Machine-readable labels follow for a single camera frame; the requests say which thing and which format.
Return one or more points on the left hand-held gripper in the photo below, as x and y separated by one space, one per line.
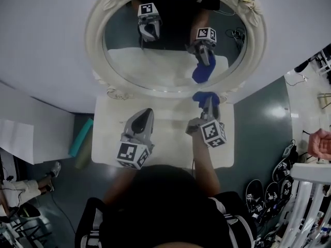
126 152

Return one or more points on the blue cloth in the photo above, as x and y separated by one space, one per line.
200 97

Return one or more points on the pink armchair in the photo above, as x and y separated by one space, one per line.
320 143

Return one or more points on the person's left forearm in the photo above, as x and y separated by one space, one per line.
119 187

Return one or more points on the white low counter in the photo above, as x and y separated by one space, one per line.
15 138

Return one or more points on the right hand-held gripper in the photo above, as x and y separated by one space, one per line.
212 134

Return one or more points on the person's right forearm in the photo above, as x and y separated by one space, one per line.
204 164

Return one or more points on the white dressing table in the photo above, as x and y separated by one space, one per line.
168 138

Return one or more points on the teal rolled mat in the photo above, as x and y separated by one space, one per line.
81 137

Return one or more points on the white metal rack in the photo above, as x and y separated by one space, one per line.
305 190

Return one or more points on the white framed round mirror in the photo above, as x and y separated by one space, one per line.
155 61

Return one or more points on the person's black striped shirt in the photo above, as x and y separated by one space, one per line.
160 203

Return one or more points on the pile of black devices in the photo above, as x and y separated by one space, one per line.
254 195

